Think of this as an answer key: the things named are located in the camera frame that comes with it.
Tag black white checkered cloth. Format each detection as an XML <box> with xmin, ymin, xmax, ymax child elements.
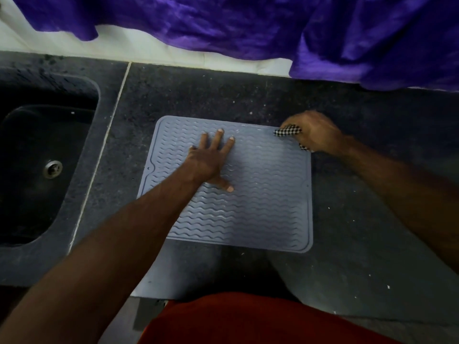
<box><xmin>273</xmin><ymin>124</ymin><xmax>313</xmax><ymax>153</ymax></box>

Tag person's red garment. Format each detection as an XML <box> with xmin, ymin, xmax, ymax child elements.
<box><xmin>138</xmin><ymin>292</ymin><xmax>402</xmax><ymax>344</ymax></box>

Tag purple cloth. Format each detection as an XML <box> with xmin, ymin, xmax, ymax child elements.
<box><xmin>10</xmin><ymin>0</ymin><xmax>459</xmax><ymax>93</ymax></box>

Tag person's right forearm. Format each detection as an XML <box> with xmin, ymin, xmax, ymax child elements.
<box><xmin>340</xmin><ymin>136</ymin><xmax>459</xmax><ymax>275</ymax></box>

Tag metal sink drain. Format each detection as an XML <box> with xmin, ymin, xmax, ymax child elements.
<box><xmin>43</xmin><ymin>160</ymin><xmax>64</xmax><ymax>180</ymax></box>

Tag person's left forearm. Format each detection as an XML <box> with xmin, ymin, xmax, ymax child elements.
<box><xmin>0</xmin><ymin>168</ymin><xmax>205</xmax><ymax>344</ymax></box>

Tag person's left hand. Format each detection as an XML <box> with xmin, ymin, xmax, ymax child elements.
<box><xmin>185</xmin><ymin>129</ymin><xmax>236</xmax><ymax>193</ymax></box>

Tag black stone sink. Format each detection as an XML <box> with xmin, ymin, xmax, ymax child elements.
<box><xmin>0</xmin><ymin>73</ymin><xmax>101</xmax><ymax>247</ymax></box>

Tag person's right hand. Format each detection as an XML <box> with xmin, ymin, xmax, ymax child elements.
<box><xmin>279</xmin><ymin>110</ymin><xmax>354</xmax><ymax>156</ymax></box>

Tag grey ribbed silicone mat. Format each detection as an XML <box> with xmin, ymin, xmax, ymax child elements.
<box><xmin>136</xmin><ymin>115</ymin><xmax>314</xmax><ymax>254</ymax></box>

